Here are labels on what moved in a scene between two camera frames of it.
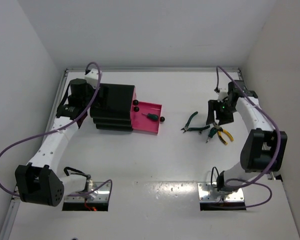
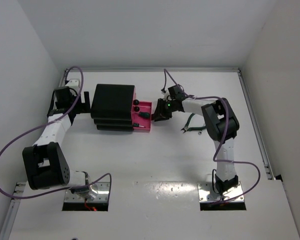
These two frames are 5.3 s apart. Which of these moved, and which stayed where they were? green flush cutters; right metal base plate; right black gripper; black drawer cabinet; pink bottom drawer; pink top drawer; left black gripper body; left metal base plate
Moved: left black gripper body; pink bottom drawer; right black gripper
Stayed: left metal base plate; green flush cutters; black drawer cabinet; right metal base plate; pink top drawer
